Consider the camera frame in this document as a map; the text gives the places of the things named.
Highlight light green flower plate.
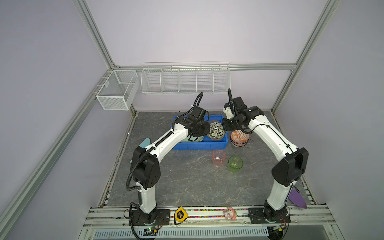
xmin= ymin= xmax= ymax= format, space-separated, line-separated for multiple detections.
xmin=181 ymin=135 xmax=204 ymax=143

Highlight orange red patterned bowl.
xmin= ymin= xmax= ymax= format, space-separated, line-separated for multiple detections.
xmin=231 ymin=130 xmax=250 ymax=145

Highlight black white leaf bowl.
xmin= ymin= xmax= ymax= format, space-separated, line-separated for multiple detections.
xmin=207 ymin=120 xmax=226 ymax=141

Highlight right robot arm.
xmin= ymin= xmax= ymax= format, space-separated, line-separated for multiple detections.
xmin=223 ymin=89 xmax=309 ymax=223

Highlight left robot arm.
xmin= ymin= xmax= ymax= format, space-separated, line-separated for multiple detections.
xmin=126 ymin=92 xmax=210 ymax=224

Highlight blue plastic bin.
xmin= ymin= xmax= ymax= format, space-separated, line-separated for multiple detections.
xmin=173 ymin=133 xmax=228 ymax=151

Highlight stacked patterned bowls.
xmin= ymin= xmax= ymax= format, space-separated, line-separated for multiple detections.
xmin=231 ymin=141 xmax=248 ymax=148

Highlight pink transparent cup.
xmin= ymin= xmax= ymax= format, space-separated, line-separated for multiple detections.
xmin=212 ymin=150 xmax=227 ymax=167

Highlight green transparent cup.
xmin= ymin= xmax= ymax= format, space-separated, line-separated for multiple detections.
xmin=228 ymin=155 xmax=244 ymax=174

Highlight teal spatula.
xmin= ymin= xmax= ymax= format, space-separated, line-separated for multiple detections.
xmin=130 ymin=138 xmax=151 ymax=165

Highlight white mesh box basket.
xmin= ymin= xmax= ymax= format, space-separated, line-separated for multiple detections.
xmin=96 ymin=70 xmax=140 ymax=111

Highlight pink toy figure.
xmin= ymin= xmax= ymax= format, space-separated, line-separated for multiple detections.
xmin=224 ymin=207 xmax=237 ymax=221

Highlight yellow tape measure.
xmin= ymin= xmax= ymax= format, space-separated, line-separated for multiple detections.
xmin=174 ymin=207 xmax=189 ymax=225

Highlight purple pink spatula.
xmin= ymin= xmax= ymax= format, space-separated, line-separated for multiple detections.
xmin=289 ymin=189 xmax=307 ymax=209

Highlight white vent grille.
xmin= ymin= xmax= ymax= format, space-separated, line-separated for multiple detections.
xmin=93 ymin=227 xmax=270 ymax=240

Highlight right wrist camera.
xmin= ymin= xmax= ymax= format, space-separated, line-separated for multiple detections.
xmin=223 ymin=103 xmax=235 ymax=120

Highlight white wire shelf basket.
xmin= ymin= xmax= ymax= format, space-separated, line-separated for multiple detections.
xmin=141 ymin=62 xmax=232 ymax=95

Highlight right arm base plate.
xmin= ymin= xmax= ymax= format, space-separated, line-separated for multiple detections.
xmin=248 ymin=207 xmax=291 ymax=224

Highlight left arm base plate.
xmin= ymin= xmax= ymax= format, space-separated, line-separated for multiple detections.
xmin=130 ymin=209 xmax=171 ymax=226

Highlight aluminium front rail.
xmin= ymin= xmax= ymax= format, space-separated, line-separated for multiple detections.
xmin=83 ymin=205 xmax=336 ymax=229

